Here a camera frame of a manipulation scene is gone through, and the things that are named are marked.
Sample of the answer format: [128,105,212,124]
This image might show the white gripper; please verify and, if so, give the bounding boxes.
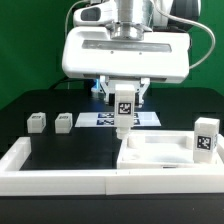
[62,27,190,108]

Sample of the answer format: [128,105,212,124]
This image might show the white sheet with markers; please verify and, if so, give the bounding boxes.
[75,112,161,127]

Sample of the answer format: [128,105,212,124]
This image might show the white square table top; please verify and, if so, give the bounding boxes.
[116,129,201,170]

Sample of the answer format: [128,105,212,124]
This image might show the black cables at base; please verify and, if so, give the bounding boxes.
[49,77,81,90]

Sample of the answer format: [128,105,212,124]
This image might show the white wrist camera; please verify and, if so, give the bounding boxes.
[73,3,116,26]

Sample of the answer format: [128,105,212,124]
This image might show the white U-shaped obstacle fence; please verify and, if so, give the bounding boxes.
[0,135,224,196]

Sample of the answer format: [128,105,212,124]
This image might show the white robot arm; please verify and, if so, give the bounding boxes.
[62,0,201,105]

